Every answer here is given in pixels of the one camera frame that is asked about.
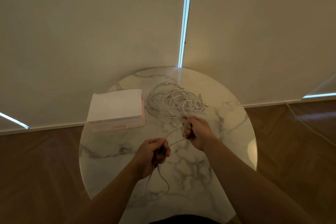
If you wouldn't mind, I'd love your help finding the person's right hand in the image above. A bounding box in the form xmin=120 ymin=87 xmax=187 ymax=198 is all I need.
xmin=182 ymin=115 xmax=219 ymax=152

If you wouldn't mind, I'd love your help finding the person's left hand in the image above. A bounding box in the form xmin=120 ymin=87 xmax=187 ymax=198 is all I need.
xmin=132 ymin=138 xmax=172 ymax=180

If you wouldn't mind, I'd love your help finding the long white cable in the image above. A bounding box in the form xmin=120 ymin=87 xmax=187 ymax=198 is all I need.
xmin=143 ymin=122 xmax=194 ymax=201

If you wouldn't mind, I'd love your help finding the tangle of white cables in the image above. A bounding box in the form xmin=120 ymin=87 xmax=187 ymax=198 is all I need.
xmin=146 ymin=82 xmax=209 ymax=119

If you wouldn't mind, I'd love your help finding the pink white storage box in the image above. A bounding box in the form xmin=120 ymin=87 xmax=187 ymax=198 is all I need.
xmin=86 ymin=89 xmax=146 ymax=132

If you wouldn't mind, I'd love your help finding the person's right forearm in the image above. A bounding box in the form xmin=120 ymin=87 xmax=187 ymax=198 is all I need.
xmin=203 ymin=137 xmax=315 ymax=224

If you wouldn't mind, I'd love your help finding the person's left forearm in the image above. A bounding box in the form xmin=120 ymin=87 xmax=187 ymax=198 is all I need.
xmin=65 ymin=163 xmax=147 ymax=224

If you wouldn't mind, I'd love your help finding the person's black clothing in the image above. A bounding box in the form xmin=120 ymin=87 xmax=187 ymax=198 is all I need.
xmin=149 ymin=215 xmax=221 ymax=224

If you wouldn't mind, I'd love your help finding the beige roller blind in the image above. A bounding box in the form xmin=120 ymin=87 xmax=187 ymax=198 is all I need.
xmin=0 ymin=0 xmax=187 ymax=137
xmin=178 ymin=0 xmax=336 ymax=109

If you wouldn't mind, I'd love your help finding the blind bead chain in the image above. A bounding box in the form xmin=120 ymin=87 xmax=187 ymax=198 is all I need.
xmin=178 ymin=0 xmax=195 ymax=68

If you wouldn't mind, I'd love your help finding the thin white floor cord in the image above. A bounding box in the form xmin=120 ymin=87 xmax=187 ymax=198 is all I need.
xmin=286 ymin=103 xmax=336 ymax=147

